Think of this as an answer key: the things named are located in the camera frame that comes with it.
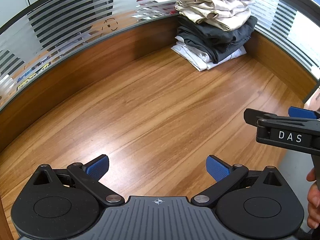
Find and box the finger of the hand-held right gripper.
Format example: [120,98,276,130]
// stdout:
[288,106,320,120]
[244,108,290,126]

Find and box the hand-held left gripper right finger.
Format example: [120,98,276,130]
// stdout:
[190,155,285,208]

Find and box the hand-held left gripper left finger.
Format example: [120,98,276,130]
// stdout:
[32,154,125,207]

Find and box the folded beige clothes pile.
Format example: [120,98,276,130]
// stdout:
[173,0,256,32]

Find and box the person's right hand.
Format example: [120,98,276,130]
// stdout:
[306,167,320,229]

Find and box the cardboard box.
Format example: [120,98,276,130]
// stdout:
[303,86,320,110]

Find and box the striped frosted glass partition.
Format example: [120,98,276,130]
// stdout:
[0,0,182,112]
[246,0,320,83]

